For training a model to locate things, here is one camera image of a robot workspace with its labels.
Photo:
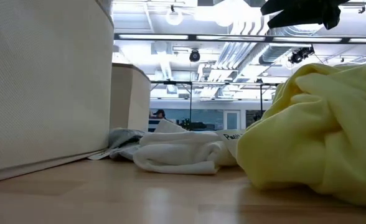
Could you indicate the handwritten white paper tag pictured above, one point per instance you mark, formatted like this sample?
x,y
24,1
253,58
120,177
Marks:
x,y
231,138

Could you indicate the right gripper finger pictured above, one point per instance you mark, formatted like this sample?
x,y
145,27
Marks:
x,y
278,7
298,18

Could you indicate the person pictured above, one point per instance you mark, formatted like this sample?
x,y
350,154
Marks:
x,y
160,114

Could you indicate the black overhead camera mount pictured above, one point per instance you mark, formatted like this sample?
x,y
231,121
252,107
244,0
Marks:
x,y
300,54

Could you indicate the yellow garment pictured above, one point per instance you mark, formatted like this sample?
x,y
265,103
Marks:
x,y
320,133

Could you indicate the light grey garment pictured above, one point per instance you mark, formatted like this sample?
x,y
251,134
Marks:
x,y
124,140

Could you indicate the black dome ceiling camera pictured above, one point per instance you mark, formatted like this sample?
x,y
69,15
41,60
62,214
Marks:
x,y
195,56

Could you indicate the round ceiling lamp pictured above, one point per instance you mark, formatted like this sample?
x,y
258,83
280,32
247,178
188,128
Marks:
x,y
174,17

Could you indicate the white pants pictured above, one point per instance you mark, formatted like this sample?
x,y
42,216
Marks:
x,y
176,152

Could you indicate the small white paper tag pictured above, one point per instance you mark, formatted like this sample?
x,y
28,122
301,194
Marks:
x,y
99,155

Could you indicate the beige fabric bin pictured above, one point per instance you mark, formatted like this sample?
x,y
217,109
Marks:
x,y
128,96
43,84

